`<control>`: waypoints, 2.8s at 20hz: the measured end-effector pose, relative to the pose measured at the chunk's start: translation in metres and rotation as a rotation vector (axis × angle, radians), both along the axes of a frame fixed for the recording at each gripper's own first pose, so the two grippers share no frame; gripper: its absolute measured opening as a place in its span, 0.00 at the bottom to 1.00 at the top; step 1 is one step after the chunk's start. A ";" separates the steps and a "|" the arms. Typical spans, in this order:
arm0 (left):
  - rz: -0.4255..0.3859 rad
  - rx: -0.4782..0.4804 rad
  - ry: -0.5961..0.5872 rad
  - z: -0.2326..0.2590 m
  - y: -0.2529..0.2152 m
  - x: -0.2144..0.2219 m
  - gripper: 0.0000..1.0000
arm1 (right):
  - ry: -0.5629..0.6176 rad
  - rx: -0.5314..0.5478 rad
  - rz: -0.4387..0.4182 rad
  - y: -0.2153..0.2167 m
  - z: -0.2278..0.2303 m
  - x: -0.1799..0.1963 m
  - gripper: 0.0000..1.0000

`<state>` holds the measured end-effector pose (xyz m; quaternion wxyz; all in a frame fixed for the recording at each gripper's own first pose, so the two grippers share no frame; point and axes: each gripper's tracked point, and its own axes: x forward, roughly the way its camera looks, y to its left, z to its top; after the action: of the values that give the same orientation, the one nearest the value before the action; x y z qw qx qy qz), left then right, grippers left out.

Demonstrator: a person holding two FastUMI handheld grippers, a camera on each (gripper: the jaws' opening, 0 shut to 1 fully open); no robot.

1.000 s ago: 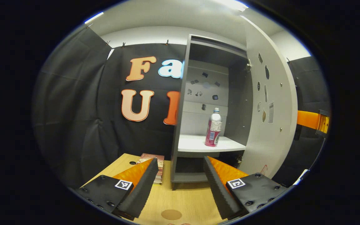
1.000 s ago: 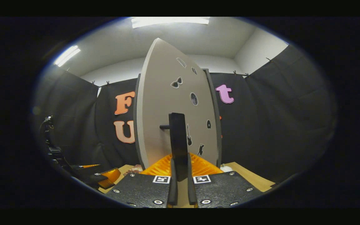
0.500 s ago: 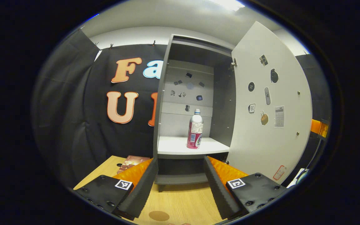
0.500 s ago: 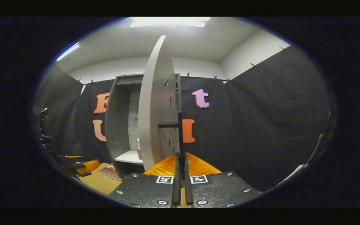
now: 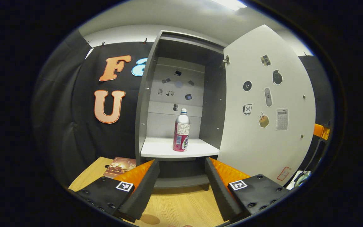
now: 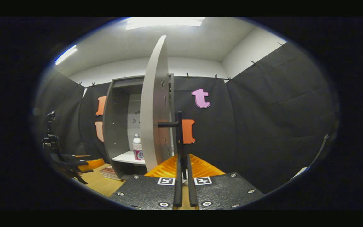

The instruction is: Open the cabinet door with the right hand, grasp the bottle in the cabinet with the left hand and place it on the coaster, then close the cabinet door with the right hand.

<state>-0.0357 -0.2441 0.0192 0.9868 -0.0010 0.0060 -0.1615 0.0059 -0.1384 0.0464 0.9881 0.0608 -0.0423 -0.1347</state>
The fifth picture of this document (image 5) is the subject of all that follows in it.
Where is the round brown coaster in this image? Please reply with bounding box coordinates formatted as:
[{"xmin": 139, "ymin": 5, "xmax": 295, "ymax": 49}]
[{"xmin": 140, "ymin": 214, "xmax": 160, "ymax": 225}]

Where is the grey cabinet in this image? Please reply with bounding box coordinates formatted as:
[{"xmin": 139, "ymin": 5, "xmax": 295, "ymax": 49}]
[{"xmin": 134, "ymin": 30, "xmax": 228, "ymax": 189}]

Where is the white green object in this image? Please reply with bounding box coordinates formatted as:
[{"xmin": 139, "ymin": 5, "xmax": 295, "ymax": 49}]
[{"xmin": 294, "ymin": 170, "xmax": 312, "ymax": 189}]

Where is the silver bottle with red label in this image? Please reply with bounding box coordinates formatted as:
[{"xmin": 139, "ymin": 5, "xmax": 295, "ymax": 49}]
[{"xmin": 173, "ymin": 108, "xmax": 191, "ymax": 152}]

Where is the black backdrop cloth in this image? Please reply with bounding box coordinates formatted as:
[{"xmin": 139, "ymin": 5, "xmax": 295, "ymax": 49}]
[{"xmin": 32, "ymin": 30, "xmax": 335, "ymax": 186}]

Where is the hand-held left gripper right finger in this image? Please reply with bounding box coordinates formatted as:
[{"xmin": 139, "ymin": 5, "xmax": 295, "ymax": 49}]
[{"xmin": 205, "ymin": 157, "xmax": 291, "ymax": 223}]

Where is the ceiling light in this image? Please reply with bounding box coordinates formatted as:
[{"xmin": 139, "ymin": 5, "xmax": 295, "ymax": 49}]
[{"xmin": 211, "ymin": 0, "xmax": 247, "ymax": 11}]

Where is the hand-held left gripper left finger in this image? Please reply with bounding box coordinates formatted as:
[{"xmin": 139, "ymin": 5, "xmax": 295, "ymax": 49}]
[{"xmin": 71, "ymin": 159, "xmax": 160, "ymax": 223}]

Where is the brown cover book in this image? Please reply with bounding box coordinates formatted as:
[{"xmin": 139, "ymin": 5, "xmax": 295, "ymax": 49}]
[{"xmin": 105, "ymin": 157, "xmax": 137, "ymax": 175}]

